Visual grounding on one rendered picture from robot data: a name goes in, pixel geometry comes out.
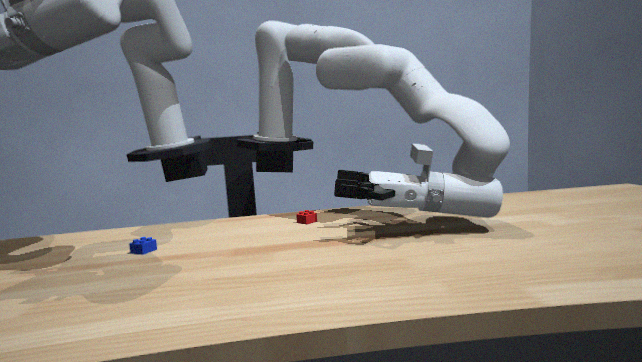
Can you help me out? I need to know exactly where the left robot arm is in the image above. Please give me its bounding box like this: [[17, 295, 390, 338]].
[[253, 21, 510, 218]]

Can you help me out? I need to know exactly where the red toy brick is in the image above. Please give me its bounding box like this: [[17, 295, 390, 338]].
[[296, 210, 317, 225]]

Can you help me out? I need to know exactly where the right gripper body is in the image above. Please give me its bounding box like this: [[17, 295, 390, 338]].
[[0, 11, 48, 70]]

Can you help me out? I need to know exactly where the blue toy building block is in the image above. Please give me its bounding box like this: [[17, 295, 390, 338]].
[[129, 237, 157, 255]]

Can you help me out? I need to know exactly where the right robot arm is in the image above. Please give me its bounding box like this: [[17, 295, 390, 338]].
[[0, 0, 194, 151]]

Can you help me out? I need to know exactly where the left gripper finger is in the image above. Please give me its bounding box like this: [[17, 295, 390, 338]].
[[334, 179, 395, 201], [337, 170, 370, 183]]

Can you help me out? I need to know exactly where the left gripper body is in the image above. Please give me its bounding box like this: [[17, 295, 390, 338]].
[[367, 171, 428, 211]]

